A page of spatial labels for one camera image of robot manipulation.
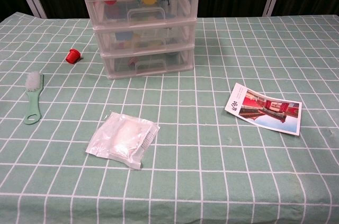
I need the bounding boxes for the transparent drawer with low handle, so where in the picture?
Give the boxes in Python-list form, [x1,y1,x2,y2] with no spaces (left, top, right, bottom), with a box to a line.
[101,48,194,77]

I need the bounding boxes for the transparent plastic drawer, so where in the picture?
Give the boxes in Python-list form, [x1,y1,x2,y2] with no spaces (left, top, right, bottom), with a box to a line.
[94,22,196,53]
[88,0,197,26]

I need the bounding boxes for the white plastic wrapped packet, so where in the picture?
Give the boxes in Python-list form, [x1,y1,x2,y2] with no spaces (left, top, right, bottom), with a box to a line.
[85,111,161,171]

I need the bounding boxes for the green checked tablecloth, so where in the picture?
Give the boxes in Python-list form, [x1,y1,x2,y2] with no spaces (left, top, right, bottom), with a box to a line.
[0,12,339,224]

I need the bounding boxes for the red photo postcard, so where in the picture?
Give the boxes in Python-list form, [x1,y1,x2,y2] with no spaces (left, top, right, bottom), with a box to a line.
[224,83,303,137]

